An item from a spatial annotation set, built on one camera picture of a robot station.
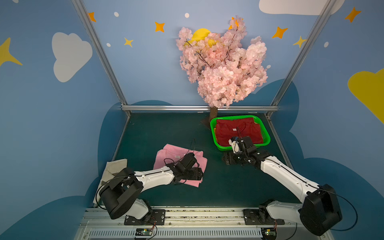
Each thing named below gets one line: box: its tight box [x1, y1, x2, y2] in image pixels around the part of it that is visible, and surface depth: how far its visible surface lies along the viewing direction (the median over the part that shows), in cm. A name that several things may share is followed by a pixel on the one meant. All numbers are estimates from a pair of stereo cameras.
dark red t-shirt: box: [216, 117, 264, 146], surface depth 106 cm
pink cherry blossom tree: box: [176, 15, 268, 123], surface depth 76 cm
